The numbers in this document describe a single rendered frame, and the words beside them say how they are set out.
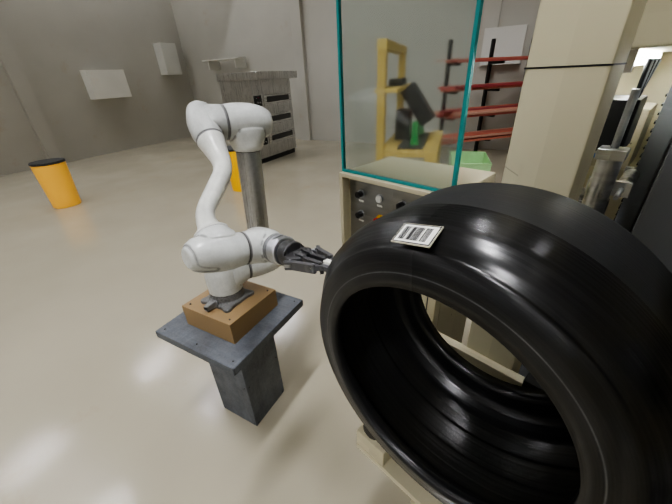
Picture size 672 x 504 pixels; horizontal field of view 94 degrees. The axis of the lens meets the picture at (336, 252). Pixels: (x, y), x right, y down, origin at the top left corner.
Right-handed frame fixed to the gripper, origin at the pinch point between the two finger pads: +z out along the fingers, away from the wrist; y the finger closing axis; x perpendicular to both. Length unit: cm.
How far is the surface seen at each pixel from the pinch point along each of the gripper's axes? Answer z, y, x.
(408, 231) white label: 29.3, -10.5, -18.1
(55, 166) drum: -598, -12, -23
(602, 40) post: 41, 27, -39
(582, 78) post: 39, 27, -34
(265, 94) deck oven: -580, 372, -94
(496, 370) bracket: 30, 25, 35
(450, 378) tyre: 22.3, 14.8, 34.1
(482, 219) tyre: 37.2, -5.5, -19.2
